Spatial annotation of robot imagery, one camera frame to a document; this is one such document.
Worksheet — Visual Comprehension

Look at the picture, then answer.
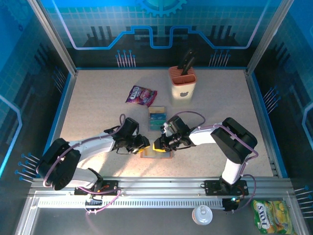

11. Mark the brown card holder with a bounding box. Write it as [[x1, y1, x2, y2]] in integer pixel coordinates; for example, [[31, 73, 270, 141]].
[[140, 146, 174, 160]]

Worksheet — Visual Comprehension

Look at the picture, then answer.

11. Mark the blue card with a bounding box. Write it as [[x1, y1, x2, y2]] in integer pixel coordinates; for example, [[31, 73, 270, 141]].
[[149, 112, 167, 121]]

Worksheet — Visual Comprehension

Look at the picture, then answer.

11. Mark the clear plastic tray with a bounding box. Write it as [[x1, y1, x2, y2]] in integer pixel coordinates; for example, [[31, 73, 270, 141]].
[[147, 105, 169, 132]]

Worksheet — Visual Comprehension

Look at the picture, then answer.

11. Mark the purple candy bag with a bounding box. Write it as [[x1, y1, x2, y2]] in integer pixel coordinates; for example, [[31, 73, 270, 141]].
[[125, 85, 158, 106]]

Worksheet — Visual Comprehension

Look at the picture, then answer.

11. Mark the cream orange knife block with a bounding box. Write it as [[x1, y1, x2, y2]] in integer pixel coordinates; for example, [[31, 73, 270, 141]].
[[168, 66, 198, 106]]

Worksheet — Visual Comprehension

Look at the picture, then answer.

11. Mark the white tin can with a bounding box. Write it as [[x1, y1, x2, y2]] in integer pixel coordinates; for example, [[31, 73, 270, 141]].
[[192, 205, 214, 225]]

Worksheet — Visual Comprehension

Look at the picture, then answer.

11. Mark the black controller box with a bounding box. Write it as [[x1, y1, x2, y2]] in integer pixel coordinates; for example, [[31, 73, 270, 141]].
[[222, 196, 242, 212]]

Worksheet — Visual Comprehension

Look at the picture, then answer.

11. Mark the green yellow candy bag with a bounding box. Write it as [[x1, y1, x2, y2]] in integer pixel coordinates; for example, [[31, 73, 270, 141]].
[[251, 200, 295, 235]]

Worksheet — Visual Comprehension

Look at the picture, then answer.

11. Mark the thin black left gripper wire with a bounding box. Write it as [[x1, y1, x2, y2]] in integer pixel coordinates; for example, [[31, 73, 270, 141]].
[[116, 147, 133, 156]]

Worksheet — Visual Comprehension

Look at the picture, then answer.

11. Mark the thin black gripper wire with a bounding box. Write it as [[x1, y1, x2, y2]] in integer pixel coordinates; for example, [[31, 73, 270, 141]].
[[176, 142, 197, 150], [116, 147, 133, 156]]

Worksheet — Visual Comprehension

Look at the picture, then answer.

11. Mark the thin black right gripper wire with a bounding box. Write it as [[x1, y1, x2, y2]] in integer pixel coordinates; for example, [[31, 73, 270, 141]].
[[176, 142, 197, 150]]

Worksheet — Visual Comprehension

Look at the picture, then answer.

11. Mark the aluminium mounting rail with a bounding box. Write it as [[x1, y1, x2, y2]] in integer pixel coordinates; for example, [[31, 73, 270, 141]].
[[29, 176, 294, 198]]

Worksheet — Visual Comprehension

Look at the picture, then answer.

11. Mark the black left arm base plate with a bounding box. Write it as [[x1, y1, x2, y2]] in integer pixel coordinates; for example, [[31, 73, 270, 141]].
[[74, 180, 122, 196]]

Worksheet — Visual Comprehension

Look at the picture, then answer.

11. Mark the white slotted cable duct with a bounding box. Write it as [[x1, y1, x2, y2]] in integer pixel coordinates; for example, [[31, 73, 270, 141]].
[[36, 197, 226, 210]]

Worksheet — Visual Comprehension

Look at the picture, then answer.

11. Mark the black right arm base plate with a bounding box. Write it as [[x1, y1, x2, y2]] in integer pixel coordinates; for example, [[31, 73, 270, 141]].
[[203, 180, 249, 196]]

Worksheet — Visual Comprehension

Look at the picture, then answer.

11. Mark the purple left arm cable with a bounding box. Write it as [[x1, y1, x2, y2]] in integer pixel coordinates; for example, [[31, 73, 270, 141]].
[[36, 114, 127, 216]]

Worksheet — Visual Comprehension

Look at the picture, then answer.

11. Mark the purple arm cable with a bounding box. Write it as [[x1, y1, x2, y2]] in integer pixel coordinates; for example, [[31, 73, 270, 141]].
[[175, 111, 259, 213], [36, 114, 127, 216]]

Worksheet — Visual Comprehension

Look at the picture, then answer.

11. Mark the aluminium side rail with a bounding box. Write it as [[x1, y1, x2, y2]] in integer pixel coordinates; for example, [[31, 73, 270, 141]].
[[245, 70, 280, 177], [45, 70, 79, 157]]

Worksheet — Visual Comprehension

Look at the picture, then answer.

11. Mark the black handled knife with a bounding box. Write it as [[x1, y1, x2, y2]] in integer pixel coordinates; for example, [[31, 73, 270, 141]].
[[177, 48, 194, 71], [181, 56, 196, 76]]

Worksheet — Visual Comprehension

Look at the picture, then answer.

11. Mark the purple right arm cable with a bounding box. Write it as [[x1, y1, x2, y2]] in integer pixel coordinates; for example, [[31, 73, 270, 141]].
[[175, 111, 259, 213]]

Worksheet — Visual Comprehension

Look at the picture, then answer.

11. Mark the aluminium frame post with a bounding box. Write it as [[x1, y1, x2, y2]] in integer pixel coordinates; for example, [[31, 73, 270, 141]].
[[245, 0, 295, 75], [27, 0, 78, 76]]

